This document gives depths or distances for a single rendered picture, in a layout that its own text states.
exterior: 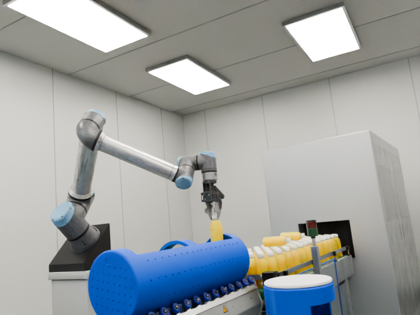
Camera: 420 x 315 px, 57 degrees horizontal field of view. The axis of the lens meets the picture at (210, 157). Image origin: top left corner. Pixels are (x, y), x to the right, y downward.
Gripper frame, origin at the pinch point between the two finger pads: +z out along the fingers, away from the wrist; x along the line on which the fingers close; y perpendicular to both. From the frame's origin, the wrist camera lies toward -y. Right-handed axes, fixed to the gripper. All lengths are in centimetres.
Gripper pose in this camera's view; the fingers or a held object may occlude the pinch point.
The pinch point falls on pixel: (215, 217)
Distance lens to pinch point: 218.2
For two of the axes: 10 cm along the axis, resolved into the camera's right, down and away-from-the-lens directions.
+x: 8.3, -1.6, -5.4
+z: 0.8, 9.8, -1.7
